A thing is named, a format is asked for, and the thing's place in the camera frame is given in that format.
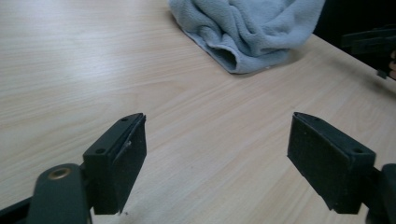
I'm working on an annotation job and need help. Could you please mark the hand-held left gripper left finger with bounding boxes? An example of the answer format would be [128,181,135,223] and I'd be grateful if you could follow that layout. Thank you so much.
[82,112,148,216]

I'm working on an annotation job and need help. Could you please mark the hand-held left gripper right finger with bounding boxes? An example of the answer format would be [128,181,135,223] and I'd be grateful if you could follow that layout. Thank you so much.
[287,111,377,215]

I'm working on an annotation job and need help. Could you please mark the light blue towel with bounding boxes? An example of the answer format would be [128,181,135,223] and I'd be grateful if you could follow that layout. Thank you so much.
[167,0,327,75]

